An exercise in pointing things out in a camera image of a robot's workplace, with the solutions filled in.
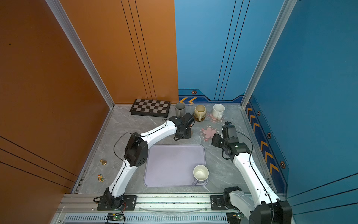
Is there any grey metal cup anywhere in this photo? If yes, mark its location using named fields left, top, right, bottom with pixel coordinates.
left=175, top=102, right=186, bottom=117

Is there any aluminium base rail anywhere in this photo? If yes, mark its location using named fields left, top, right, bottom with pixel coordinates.
left=53, top=193, right=294, bottom=224

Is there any small gold object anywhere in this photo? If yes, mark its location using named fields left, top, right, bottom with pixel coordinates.
left=100, top=159, right=107, bottom=165

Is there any yellow ceramic mug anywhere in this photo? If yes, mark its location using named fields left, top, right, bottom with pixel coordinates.
left=194, top=105, right=207, bottom=117

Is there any brown wooden round coaster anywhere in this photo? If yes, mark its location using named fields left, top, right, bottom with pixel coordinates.
left=193, top=114, right=206, bottom=122

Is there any aluminium frame post left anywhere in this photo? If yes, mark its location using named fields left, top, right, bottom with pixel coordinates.
left=46, top=0, right=115, bottom=109

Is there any white ceramic mug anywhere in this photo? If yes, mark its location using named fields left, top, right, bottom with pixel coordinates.
left=212, top=104, right=225, bottom=120

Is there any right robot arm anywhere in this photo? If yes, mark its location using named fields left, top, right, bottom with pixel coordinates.
left=212, top=121, right=293, bottom=224

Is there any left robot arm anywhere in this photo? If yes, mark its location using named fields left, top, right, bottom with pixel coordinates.
left=98, top=113, right=195, bottom=210

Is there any small colourful object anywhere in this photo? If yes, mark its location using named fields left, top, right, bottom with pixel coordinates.
left=98, top=174, right=104, bottom=183

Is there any white lavender mug lower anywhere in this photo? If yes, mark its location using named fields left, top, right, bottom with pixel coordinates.
left=192, top=165, right=209, bottom=187

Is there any aluminium frame post right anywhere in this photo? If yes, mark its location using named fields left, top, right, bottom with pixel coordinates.
left=241, top=0, right=297, bottom=109

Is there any aluminium frame post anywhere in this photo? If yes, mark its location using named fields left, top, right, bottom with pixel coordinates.
left=241, top=0, right=297, bottom=109
left=46, top=0, right=115, bottom=109

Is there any circuit board right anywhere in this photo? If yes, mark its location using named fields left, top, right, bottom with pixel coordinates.
left=226, top=213, right=241, bottom=224

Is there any pink flower coaster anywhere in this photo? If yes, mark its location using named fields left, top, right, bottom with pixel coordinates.
left=200, top=125, right=219, bottom=141
left=207, top=113, right=224, bottom=123

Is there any folded chessboard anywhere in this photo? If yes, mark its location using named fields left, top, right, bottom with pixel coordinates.
left=130, top=99, right=171, bottom=118

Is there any lavender plastic tray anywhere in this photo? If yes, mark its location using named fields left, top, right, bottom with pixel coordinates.
left=144, top=145, right=206, bottom=187

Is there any green circuit board left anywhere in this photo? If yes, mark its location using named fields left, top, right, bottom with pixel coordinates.
left=105, top=213, right=125, bottom=224

